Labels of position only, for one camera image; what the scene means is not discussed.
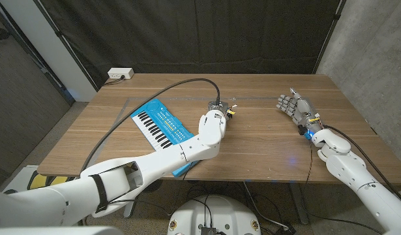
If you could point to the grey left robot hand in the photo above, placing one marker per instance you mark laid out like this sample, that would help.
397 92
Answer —
218 105

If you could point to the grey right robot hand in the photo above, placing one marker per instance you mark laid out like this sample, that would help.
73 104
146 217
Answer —
301 111

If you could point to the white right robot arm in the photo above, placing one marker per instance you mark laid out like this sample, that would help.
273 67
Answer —
356 173

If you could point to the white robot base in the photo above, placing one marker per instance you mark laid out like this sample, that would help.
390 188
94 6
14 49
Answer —
219 212

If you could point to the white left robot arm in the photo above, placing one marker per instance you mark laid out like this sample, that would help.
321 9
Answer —
154 163

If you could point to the blue toy piano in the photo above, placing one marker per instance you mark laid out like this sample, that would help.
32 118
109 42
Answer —
161 120

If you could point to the black backdrop curtain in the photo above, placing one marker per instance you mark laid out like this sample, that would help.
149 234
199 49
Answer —
193 32

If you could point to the black backdrop stand pole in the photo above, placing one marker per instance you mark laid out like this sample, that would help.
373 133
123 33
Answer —
61 35
329 32

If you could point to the grey table leg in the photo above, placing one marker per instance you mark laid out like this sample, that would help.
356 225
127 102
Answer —
299 205

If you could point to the black round floor disc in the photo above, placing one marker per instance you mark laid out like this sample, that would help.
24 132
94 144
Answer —
154 186

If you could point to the white power strip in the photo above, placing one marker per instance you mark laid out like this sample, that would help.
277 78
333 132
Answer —
120 72

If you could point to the black power adapter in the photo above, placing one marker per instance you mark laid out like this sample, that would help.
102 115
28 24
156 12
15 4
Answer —
285 230

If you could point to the small black torso box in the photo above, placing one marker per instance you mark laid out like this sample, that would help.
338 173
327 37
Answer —
208 231

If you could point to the white table leg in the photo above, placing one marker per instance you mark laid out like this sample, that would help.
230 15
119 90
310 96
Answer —
129 211

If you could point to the yellow and black floor pad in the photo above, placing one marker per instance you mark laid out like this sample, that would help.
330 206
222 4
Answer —
40 181

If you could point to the white robot chest cover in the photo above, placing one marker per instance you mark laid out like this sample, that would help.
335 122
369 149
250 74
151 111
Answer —
56 231

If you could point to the white floor board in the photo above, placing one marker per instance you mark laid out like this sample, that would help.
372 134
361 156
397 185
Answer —
19 179

